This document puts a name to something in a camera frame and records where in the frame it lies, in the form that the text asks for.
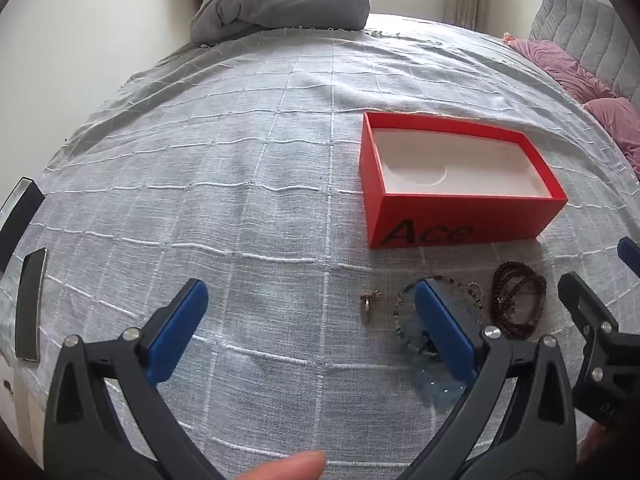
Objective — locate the folded grey duvet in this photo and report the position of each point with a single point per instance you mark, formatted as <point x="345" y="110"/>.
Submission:
<point x="280" y="0"/>

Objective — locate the grey padded headboard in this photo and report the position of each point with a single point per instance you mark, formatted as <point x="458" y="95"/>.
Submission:
<point x="585" y="25"/>

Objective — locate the pink velvet pillow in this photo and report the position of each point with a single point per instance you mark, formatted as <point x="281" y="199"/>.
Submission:
<point x="560" y="67"/>
<point x="617" y="120"/>

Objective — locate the grey checked bedspread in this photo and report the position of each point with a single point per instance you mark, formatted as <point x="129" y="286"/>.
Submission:
<point x="200" y="185"/>

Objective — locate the red cardboard box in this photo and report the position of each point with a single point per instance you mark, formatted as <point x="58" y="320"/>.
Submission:
<point x="450" y="220"/>

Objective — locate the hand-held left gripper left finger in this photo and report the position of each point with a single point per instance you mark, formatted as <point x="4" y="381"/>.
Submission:
<point x="180" y="330"/>

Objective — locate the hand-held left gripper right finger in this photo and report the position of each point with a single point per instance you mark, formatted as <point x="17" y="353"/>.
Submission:
<point x="445" y="332"/>

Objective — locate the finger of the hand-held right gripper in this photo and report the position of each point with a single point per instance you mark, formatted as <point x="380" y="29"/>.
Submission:
<point x="595" y="325"/>
<point x="630" y="255"/>

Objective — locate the person's left hand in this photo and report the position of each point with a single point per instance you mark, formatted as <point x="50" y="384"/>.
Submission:
<point x="290" y="467"/>

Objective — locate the white nightstand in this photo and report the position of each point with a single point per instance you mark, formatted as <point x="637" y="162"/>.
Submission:
<point x="25" y="410"/>

